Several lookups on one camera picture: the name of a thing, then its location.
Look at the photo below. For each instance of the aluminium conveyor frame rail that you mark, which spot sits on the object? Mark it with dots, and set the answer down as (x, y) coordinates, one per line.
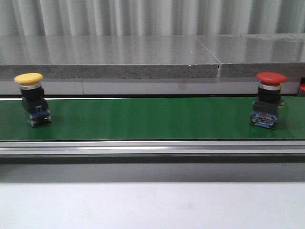
(152, 151)

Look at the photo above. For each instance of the white cabinet panel under slab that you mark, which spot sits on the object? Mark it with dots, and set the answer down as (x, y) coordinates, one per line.
(149, 86)

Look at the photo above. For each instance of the grey speckled stone slab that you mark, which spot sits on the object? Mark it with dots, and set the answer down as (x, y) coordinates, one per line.
(243, 56)
(106, 57)

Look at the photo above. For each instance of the white pleated curtain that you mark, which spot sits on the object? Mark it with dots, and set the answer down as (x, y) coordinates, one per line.
(150, 17)

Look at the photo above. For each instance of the yellow mushroom push button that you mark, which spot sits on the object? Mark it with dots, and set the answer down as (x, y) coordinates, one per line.
(33, 102)

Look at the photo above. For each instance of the grey speckled stone slab left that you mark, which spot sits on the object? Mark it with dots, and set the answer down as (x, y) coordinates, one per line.
(106, 57)

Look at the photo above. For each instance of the red mushroom push button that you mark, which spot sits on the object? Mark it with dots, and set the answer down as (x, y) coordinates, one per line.
(265, 110)

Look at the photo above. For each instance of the green conveyor belt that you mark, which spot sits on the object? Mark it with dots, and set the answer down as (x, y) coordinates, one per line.
(151, 118)

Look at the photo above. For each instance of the grey speckled stone slab right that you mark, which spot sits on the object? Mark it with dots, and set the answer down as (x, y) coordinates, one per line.
(243, 56)

